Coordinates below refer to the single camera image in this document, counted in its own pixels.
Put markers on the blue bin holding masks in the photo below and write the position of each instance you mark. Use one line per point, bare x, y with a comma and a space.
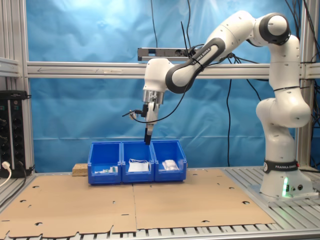
137, 152

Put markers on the black upright power strip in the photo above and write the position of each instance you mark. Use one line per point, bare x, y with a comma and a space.
12, 130

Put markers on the silver power strip on beam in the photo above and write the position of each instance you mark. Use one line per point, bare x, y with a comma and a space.
162, 53

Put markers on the green syringe in clear packet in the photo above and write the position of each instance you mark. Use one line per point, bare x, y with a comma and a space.
114, 169
101, 172

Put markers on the OSB wood board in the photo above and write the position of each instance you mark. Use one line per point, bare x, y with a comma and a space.
80, 170

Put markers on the light blue face mask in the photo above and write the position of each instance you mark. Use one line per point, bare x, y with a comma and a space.
138, 167

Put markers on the white gauze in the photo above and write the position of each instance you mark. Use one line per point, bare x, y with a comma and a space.
165, 166
173, 165

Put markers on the brown cardboard sheet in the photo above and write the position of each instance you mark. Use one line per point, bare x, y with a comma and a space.
200, 200
75, 205

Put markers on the aluminium frame post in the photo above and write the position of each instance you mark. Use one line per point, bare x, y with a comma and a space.
17, 37
306, 112

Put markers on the blue bin holding syringe packets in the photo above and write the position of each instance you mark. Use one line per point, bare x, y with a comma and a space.
105, 155

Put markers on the aluminium cross beam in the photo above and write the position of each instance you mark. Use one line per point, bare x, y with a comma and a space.
87, 70

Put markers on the blue bin holding gauze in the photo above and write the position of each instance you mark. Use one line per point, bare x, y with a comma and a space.
170, 152

